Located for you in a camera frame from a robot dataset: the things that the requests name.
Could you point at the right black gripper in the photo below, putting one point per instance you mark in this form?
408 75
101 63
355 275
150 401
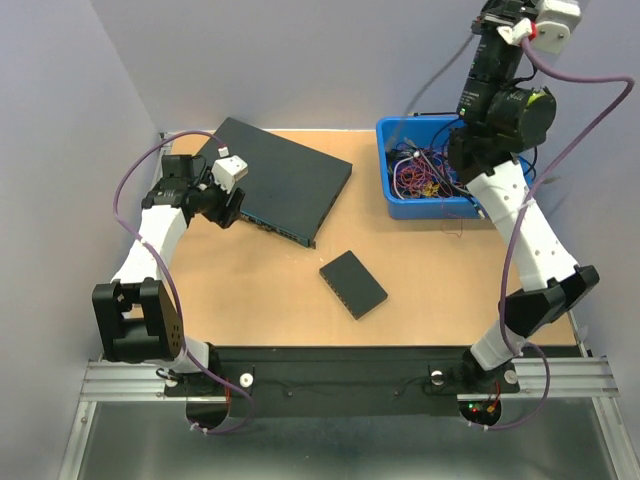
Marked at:
497 12

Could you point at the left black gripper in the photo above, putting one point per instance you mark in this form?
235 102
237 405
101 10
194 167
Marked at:
223 215

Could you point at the small black switch box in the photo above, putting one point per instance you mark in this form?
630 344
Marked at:
353 284

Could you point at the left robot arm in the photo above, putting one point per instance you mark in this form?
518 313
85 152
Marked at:
137 317

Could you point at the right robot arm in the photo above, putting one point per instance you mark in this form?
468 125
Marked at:
552 281

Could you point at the blue plastic bin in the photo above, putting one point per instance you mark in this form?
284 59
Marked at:
417 180

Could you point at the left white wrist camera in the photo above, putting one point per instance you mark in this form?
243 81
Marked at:
228 169

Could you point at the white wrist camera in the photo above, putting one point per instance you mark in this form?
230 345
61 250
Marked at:
228 169
550 31

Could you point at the large black network switch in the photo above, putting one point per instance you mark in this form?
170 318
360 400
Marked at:
290 188

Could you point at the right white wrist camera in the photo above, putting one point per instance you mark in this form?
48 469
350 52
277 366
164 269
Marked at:
550 31

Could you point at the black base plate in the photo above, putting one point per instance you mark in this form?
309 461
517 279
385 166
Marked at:
357 381

